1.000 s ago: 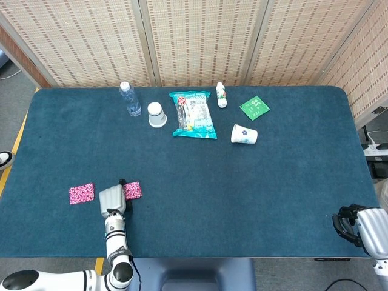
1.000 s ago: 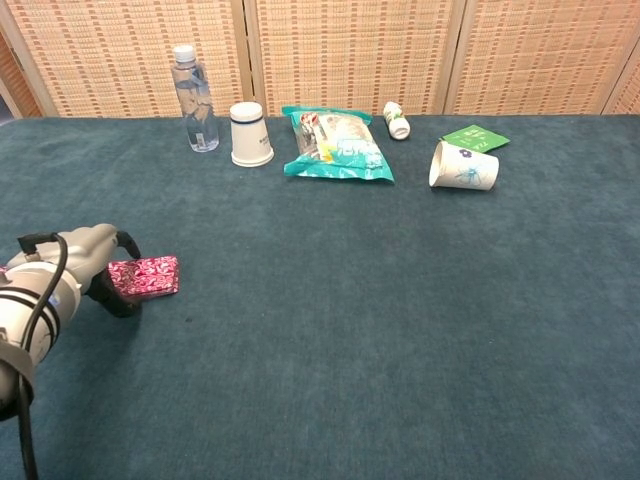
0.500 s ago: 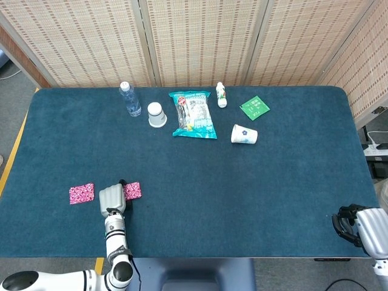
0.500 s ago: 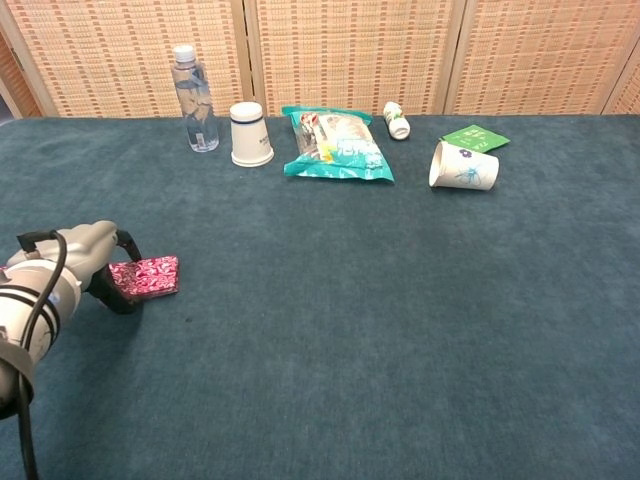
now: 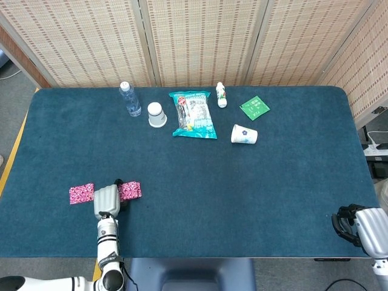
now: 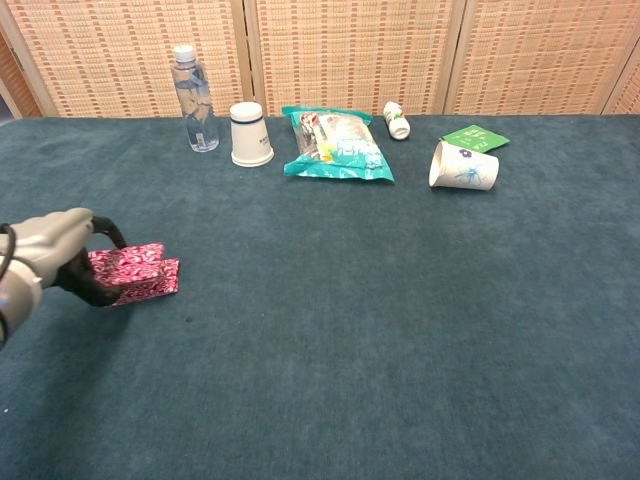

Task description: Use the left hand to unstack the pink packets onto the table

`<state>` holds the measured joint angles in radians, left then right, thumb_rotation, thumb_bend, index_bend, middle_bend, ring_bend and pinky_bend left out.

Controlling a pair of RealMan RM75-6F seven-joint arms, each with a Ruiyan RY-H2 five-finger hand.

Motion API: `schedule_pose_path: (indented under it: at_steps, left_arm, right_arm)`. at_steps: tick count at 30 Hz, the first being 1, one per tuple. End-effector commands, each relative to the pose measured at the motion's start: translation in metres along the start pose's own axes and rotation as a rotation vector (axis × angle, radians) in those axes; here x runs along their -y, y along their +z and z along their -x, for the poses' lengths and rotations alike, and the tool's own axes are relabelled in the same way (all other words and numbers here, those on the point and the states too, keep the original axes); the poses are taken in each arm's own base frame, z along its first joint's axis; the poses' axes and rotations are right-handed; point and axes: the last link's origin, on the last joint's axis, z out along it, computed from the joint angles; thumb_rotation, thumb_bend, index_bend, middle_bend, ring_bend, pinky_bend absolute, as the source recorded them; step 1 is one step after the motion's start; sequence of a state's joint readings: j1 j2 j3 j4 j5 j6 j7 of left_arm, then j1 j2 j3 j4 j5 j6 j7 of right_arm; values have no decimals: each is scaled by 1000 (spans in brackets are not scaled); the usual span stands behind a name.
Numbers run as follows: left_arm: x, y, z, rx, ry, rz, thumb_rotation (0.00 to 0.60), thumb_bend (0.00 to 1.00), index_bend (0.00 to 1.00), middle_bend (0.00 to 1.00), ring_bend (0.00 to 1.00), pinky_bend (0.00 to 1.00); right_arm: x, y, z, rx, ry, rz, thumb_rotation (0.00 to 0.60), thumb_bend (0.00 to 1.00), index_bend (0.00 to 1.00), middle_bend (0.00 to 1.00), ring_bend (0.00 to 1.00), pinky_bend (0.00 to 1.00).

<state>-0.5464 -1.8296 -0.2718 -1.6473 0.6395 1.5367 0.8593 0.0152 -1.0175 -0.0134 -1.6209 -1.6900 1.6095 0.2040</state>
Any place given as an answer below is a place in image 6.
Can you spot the small white bottle green label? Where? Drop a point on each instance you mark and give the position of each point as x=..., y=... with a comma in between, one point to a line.
x=397, y=122

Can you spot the blue-green felt table mat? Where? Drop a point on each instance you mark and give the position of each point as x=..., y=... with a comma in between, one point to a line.
x=320, y=350

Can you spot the white cup with blue band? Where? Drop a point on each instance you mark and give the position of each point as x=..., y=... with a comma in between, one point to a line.
x=251, y=140

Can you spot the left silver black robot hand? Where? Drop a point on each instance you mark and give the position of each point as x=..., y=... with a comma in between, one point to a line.
x=50, y=245

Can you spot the teal snack bag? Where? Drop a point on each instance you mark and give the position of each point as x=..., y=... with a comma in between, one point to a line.
x=345, y=150

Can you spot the green sachet packet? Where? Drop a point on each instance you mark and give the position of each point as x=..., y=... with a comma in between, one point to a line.
x=477, y=136

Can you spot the bamboo folding screen panel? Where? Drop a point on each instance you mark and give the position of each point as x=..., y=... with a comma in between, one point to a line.
x=350, y=50
x=15, y=85
x=540, y=50
x=631, y=95
x=125, y=55

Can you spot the clear plastic water bottle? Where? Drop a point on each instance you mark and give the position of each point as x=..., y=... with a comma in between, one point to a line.
x=196, y=100

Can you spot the paper cup with flower print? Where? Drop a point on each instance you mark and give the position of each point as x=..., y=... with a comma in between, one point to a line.
x=470, y=170

